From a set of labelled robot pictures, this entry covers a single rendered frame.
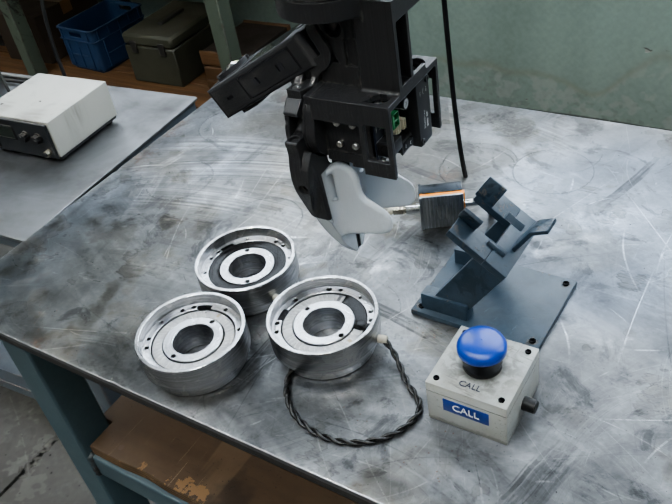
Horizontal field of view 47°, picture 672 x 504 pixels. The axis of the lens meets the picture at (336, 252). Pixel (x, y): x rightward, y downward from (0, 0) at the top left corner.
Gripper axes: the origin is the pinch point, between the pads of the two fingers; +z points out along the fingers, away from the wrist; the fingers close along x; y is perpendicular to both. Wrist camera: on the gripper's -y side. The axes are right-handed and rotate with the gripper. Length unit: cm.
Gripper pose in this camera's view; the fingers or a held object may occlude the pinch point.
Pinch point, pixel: (346, 231)
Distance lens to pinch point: 60.8
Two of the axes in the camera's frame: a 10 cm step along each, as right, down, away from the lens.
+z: 1.5, 7.7, 6.2
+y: 8.5, 2.2, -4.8
